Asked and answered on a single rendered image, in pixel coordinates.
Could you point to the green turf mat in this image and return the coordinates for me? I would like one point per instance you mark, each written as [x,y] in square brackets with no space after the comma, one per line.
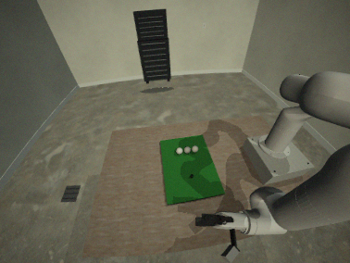
[189,177]

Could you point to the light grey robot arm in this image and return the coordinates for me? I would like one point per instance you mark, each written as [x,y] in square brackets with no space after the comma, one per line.
[324,198]

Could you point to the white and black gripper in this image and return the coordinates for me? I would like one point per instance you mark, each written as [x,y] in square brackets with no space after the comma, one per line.
[237,221]

